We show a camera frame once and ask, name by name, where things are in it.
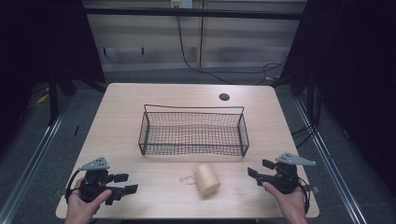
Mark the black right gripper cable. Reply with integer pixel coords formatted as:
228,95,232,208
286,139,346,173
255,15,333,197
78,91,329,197
297,176,321,216

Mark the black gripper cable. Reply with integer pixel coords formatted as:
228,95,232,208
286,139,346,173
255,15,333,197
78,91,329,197
297,176,321,216
64,169,82,204

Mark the white wall socket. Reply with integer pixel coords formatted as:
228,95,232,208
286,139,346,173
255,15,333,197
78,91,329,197
169,0,194,9

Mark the black stand leg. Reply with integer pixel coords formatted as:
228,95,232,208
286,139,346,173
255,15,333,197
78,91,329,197
47,74,61,127

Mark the black floor cable bundle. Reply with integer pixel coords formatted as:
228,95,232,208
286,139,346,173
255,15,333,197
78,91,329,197
290,83,323,149

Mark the light wooden cylinder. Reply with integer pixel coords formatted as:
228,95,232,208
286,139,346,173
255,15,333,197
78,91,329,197
194,162,222,198

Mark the thin string tag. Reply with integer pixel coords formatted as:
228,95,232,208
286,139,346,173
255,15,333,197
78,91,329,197
178,174,198,185

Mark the black horizontal bar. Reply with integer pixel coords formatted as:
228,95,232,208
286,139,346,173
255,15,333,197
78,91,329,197
83,7,304,21

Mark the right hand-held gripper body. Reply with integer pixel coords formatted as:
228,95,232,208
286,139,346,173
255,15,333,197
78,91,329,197
257,151,318,195

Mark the black wall cable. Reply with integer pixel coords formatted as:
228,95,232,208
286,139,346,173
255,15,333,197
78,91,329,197
175,6,288,86

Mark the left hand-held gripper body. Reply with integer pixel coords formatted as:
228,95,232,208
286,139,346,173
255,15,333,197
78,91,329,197
78,156,126,206

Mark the person's left hand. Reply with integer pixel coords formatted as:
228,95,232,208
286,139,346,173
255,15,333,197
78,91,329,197
64,177,113,224

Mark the dark curtain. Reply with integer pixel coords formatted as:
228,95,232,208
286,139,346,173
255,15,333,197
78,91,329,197
0,0,106,150
278,0,396,190

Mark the person's right hand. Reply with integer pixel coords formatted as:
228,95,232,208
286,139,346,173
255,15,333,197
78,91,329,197
262,181,309,224

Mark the metal floor rail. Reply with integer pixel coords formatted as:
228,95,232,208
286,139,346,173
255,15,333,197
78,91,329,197
292,96,367,224
0,102,74,224

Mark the yellow floor tape strip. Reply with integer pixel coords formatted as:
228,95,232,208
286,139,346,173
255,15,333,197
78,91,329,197
35,92,50,105

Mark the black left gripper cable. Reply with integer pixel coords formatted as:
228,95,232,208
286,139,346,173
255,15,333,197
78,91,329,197
64,169,82,204

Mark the black wire mesh basket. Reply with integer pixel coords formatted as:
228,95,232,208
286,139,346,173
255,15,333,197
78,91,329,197
137,104,250,158

